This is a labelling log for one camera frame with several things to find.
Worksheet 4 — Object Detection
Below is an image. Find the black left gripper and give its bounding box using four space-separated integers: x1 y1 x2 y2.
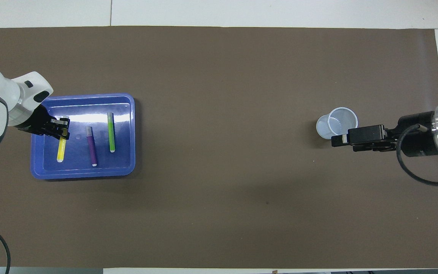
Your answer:
17 105 70 140

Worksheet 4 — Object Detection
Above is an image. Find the green pen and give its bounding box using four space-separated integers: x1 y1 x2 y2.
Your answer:
107 112 116 153

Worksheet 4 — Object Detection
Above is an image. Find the yellow pen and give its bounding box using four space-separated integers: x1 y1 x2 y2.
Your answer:
57 116 70 163

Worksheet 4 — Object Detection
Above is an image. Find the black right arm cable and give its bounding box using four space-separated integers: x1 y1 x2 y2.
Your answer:
395 124 438 186

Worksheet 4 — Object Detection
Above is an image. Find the blue plastic tray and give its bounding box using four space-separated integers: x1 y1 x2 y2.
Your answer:
31 93 136 180

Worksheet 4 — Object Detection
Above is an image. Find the brown table mat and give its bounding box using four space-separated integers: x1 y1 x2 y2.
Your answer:
0 26 438 269

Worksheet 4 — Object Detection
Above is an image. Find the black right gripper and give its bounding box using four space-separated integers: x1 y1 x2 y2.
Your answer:
331 111 438 157

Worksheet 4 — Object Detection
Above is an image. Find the clear plastic cup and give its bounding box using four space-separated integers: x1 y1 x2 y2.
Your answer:
316 107 359 140

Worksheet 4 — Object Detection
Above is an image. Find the purple pen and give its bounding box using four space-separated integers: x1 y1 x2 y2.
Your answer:
85 126 98 167

